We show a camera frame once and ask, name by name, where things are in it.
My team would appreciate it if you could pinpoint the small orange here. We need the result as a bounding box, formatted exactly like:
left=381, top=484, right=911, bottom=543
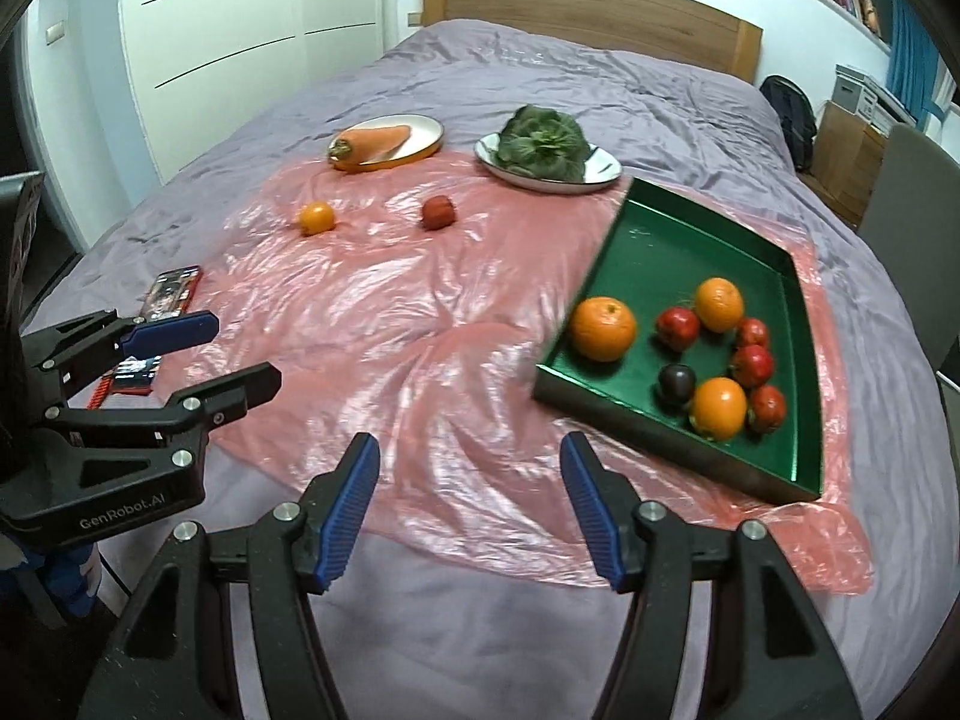
left=296, top=202, right=337, bottom=236

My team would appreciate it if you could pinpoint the small red apple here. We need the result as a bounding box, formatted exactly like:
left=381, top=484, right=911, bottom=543
left=748, top=383, right=788, bottom=434
left=420, top=195, right=457, bottom=231

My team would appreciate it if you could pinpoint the dark purple plum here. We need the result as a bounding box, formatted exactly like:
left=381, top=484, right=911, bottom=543
left=658, top=362, right=698, bottom=408

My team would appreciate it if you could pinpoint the large orange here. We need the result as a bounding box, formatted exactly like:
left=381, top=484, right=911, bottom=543
left=693, top=277, right=745, bottom=333
left=568, top=296, right=638, bottom=364

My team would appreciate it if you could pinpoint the red cased smartphone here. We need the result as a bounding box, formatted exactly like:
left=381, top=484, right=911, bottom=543
left=109, top=265, right=203, bottom=395

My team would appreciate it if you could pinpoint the pink plastic sheet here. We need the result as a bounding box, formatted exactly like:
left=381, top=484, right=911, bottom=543
left=145, top=149, right=875, bottom=598

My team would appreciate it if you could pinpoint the purple bed duvet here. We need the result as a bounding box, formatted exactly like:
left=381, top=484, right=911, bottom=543
left=32, top=21, right=958, bottom=718

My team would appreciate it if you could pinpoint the carrot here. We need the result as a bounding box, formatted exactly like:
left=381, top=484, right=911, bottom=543
left=327, top=124, right=412, bottom=171

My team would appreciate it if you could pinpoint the white wardrobe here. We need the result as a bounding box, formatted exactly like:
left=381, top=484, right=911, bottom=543
left=119, top=0, right=384, bottom=181

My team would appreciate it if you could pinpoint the green rectangular tray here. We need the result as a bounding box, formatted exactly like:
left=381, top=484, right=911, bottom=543
left=532, top=179, right=823, bottom=504

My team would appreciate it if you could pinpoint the orange rimmed white plate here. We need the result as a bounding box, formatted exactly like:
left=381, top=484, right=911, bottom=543
left=343, top=114, right=444, bottom=172

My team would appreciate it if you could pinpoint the green leafy vegetable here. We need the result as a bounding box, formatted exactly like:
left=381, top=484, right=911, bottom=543
left=493, top=104, right=594, bottom=184

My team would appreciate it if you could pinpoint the white striped oval plate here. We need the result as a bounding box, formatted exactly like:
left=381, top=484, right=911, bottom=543
left=473, top=133, right=623, bottom=195

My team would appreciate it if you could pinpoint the grey office chair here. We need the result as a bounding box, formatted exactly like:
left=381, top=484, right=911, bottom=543
left=857, top=124, right=960, bottom=367

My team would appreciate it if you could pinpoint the wooden nightstand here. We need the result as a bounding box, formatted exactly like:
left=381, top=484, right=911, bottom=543
left=799, top=101, right=889, bottom=229

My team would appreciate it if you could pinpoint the wooden headboard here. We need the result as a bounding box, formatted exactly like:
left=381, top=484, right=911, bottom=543
left=421, top=0, right=763, bottom=83

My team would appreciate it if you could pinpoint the black backpack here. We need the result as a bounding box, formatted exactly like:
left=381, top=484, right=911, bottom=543
left=760, top=75, right=817, bottom=174

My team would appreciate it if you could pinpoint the white printer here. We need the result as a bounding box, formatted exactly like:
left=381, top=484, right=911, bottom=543
left=832, top=65, right=916, bottom=135

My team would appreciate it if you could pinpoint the blue curtain right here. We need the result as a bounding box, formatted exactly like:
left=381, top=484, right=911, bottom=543
left=885, top=0, right=946, bottom=130

